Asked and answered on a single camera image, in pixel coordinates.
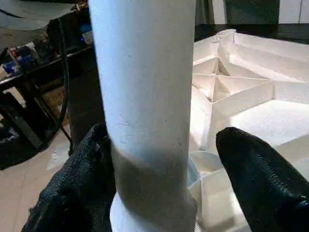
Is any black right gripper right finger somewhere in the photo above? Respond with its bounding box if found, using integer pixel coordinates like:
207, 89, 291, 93
215, 127, 309, 232

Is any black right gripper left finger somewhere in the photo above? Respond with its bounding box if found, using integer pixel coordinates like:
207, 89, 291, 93
21, 122, 117, 232

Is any white plastic table top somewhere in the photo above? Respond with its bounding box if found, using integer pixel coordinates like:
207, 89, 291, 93
187, 28, 309, 232

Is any white plastic table leg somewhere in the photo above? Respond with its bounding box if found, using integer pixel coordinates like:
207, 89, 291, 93
88, 0, 199, 232

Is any black equipment rack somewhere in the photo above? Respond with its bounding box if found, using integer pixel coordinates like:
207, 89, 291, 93
0, 14, 107, 170

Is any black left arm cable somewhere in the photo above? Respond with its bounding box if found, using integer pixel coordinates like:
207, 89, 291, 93
56, 19, 72, 156

